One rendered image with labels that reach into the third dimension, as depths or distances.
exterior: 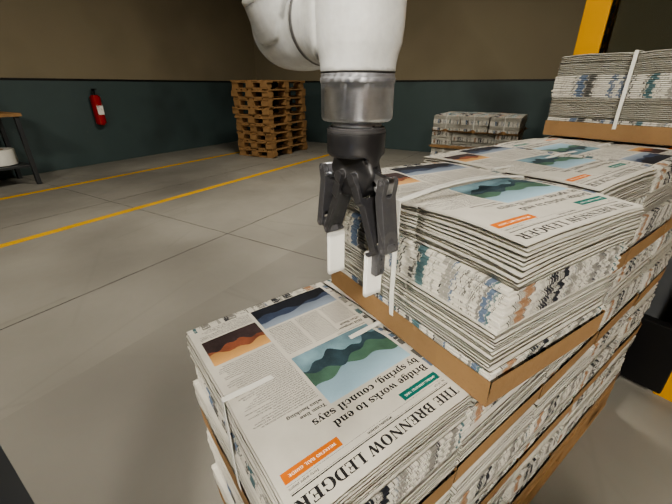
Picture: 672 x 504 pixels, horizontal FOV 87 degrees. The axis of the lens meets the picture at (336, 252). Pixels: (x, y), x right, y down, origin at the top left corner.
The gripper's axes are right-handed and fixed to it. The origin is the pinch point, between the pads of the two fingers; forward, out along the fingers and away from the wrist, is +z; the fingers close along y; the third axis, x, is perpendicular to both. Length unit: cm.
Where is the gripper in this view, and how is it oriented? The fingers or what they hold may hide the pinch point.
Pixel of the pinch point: (353, 266)
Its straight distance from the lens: 53.9
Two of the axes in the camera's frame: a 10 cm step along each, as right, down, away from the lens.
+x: -8.0, 2.5, -5.5
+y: -6.0, -3.4, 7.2
